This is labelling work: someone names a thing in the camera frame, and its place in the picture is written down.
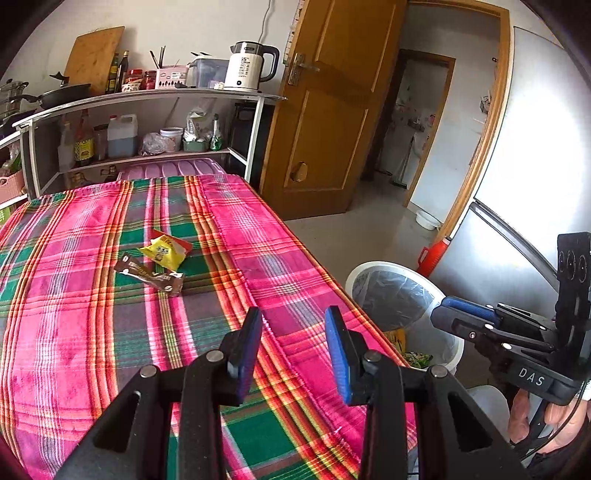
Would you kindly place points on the brown chocolate bar wrapper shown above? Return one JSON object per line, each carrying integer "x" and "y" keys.
{"x": 170, "y": 283}

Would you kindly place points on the bamboo cutting board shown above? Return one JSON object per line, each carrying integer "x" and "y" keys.
{"x": 90, "y": 58}

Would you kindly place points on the pink utensil holder box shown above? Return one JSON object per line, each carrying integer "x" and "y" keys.
{"x": 170, "y": 77}

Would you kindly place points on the brown wooden door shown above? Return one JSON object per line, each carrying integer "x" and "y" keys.
{"x": 340, "y": 68}

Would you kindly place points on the white electric kettle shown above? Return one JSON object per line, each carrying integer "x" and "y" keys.
{"x": 245, "y": 65}

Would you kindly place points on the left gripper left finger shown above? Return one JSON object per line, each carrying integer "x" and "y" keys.
{"x": 220, "y": 377}

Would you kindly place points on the black frying pan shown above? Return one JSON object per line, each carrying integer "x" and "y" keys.
{"x": 66, "y": 93}

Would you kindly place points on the small yellow snack packet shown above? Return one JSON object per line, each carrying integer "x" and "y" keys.
{"x": 165, "y": 250}

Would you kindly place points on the silver refrigerator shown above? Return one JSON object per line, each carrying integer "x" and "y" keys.
{"x": 535, "y": 187}

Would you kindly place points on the pink plastic basket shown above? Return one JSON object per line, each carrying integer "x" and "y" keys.
{"x": 11, "y": 186}

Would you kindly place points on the white metal shelf rack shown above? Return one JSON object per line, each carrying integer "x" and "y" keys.
{"x": 171, "y": 123}

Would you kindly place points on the clear plastic storage box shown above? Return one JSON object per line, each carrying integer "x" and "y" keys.
{"x": 206, "y": 72}

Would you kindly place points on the pink plastic tray lid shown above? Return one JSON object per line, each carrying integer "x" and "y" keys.
{"x": 171, "y": 168}

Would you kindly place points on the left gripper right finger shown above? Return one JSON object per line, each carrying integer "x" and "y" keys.
{"x": 368, "y": 378}

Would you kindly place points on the red thermos bottle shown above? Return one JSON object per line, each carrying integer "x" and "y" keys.
{"x": 430, "y": 256}

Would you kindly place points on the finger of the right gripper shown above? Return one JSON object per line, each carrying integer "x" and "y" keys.
{"x": 471, "y": 306}
{"x": 475, "y": 329}

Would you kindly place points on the pink plaid tablecloth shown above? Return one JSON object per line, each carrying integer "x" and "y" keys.
{"x": 74, "y": 331}

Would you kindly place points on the white trash bin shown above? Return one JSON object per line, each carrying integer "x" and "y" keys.
{"x": 395, "y": 297}

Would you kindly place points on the dark sauce bottle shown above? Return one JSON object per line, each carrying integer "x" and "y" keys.
{"x": 84, "y": 150}

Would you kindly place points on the white oil jug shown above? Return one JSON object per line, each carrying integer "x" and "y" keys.
{"x": 122, "y": 136}

